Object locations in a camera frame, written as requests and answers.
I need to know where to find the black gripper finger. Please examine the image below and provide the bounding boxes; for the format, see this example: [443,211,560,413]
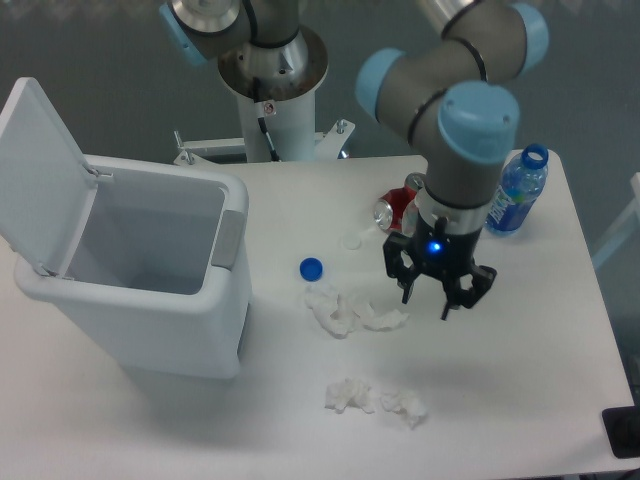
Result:
[441,264,497,320]
[383,232,422,304]

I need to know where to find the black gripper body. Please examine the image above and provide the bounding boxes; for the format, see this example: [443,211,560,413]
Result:
[412,218,480,292]

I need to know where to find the white trash can lid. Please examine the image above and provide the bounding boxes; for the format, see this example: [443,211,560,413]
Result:
[1,77,113,276]

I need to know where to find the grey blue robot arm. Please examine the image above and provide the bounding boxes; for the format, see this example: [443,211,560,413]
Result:
[160,1,549,310]

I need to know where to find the crushed red soda can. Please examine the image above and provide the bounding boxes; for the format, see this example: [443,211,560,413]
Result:
[373,172,425,233]

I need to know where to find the white bottle cap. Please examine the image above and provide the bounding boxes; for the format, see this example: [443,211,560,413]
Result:
[341,232,362,250]

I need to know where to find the blue bottle cap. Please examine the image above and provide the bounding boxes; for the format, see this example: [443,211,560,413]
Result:
[299,257,324,282]

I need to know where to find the white trash can body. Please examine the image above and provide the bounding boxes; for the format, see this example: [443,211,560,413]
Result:
[14,155,252,379]

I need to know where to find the clear green label bottle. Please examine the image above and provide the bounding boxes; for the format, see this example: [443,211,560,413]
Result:
[401,196,419,237]

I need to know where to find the large crumpled white tissue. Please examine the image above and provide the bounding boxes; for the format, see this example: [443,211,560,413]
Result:
[304,285,409,339]

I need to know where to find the blue plastic bottle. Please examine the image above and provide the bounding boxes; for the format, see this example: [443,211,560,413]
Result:
[484,143,549,236]

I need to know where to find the small crumpled tissue right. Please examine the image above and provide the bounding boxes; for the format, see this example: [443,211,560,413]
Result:
[380,390,428,429]

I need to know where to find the small crumpled tissue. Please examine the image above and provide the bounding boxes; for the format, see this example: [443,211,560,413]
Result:
[325,378,375,414]
[380,390,428,429]

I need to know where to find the small crumpled tissue left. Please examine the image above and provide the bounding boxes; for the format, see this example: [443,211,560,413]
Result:
[325,378,375,414]

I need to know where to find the black device at edge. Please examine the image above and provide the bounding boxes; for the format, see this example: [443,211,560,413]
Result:
[602,406,639,459]

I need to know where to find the white metal base frame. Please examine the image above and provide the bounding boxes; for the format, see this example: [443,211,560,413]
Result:
[173,119,356,165]

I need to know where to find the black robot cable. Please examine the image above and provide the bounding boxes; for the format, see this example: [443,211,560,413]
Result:
[252,75,281,163]

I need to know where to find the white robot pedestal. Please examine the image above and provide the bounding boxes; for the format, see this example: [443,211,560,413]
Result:
[218,26,328,163]

